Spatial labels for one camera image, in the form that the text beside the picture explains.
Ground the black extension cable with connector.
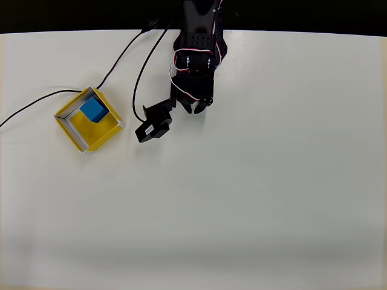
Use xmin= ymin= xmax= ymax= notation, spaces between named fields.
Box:
xmin=0 ymin=17 xmax=162 ymax=127

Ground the yellow open box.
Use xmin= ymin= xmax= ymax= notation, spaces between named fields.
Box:
xmin=54 ymin=85 xmax=126 ymax=155

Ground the blue cube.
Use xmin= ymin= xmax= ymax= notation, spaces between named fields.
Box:
xmin=79 ymin=96 xmax=110 ymax=124

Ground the black wrist-mounted camera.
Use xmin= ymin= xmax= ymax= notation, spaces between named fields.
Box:
xmin=134 ymin=97 xmax=177 ymax=144

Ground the red white servo wire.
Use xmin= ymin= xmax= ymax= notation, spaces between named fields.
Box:
xmin=211 ymin=0 xmax=226 ymax=58
xmin=167 ymin=62 xmax=201 ymax=103
xmin=173 ymin=47 xmax=213 ymax=73

